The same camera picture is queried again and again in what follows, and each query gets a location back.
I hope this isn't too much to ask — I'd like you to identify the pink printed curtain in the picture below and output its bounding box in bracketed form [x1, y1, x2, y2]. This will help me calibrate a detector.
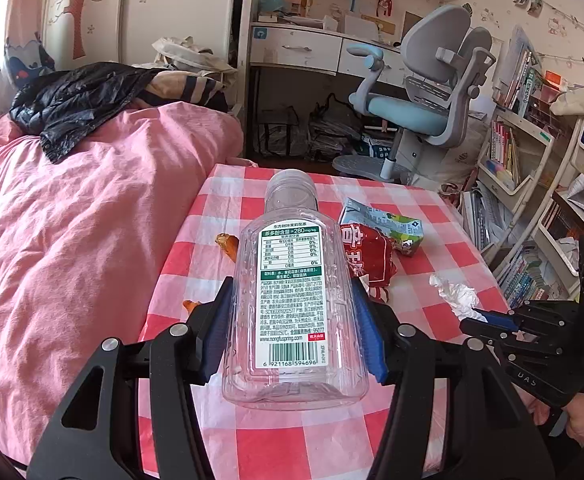
[4, 0, 55, 88]

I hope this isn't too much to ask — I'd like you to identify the striped beige cloth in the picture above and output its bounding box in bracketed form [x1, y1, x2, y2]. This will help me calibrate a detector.
[142, 70, 228, 108]

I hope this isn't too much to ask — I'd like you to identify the red checkered tablecloth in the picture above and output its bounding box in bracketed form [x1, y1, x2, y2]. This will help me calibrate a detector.
[137, 162, 510, 480]

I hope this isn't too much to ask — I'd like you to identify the white desk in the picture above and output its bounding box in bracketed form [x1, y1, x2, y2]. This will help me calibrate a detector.
[237, 20, 408, 156]

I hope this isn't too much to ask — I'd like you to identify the pink duvet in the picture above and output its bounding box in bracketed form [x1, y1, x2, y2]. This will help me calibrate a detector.
[0, 102, 245, 466]

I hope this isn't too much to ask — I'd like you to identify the bag of stacked papers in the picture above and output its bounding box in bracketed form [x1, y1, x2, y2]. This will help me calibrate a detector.
[307, 105, 373, 163]

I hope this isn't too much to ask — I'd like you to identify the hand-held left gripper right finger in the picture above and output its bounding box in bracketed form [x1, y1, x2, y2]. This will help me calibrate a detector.
[351, 276, 557, 480]

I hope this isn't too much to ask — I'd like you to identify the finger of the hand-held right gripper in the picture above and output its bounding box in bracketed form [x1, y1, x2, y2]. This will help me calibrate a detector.
[475, 299, 581, 342]
[459, 316, 529, 357]

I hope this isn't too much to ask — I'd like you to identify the row of upright books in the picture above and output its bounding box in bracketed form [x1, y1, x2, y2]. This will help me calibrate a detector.
[494, 40, 543, 116]

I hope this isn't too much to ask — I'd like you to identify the beige canvas bag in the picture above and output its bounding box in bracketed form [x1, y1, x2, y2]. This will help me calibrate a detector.
[134, 36, 238, 86]

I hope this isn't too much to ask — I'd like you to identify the black puffer jacket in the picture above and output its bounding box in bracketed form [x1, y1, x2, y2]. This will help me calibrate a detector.
[9, 61, 160, 163]

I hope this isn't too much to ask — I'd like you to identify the white paper shopping bag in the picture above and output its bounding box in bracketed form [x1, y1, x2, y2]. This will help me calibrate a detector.
[412, 117, 488, 191]

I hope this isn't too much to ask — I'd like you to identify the small white tissue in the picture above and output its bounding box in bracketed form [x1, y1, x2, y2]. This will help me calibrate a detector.
[429, 274, 488, 322]

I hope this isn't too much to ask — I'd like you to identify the pile of papers and booklets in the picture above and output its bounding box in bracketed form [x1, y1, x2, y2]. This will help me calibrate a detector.
[459, 182, 503, 256]

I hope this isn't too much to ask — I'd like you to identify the crushed milk carton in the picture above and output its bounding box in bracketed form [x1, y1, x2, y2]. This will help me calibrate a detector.
[339, 197, 425, 257]

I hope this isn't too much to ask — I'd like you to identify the clear checkered storage bag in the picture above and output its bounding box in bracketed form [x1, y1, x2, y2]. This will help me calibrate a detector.
[254, 105, 308, 158]

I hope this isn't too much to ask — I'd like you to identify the string of hanging photos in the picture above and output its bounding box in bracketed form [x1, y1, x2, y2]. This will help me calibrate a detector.
[467, 0, 584, 71]

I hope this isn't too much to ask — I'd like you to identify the white wardrobe with tree decal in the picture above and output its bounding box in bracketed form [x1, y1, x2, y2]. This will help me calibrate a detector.
[42, 0, 240, 68]

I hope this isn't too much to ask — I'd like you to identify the white bookshelf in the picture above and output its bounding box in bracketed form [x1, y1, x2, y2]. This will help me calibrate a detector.
[477, 25, 584, 311]

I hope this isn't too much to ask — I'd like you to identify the clear plastic bottle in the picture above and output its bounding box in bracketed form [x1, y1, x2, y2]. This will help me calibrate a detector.
[221, 170, 370, 410]

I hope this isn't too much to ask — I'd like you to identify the red snack packet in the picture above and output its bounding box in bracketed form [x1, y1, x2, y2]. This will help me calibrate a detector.
[339, 222, 398, 303]

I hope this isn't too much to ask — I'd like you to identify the grey and blue desk chair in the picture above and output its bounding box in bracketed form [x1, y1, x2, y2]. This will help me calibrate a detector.
[332, 4, 498, 183]

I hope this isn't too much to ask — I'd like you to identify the white desk drawer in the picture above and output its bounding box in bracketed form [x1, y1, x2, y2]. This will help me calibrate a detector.
[250, 25, 343, 68]

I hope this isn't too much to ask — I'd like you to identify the stack of colourful books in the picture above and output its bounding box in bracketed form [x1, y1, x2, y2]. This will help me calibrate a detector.
[497, 242, 565, 311]

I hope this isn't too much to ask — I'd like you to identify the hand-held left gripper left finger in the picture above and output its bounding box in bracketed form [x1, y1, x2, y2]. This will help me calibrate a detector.
[26, 276, 236, 480]

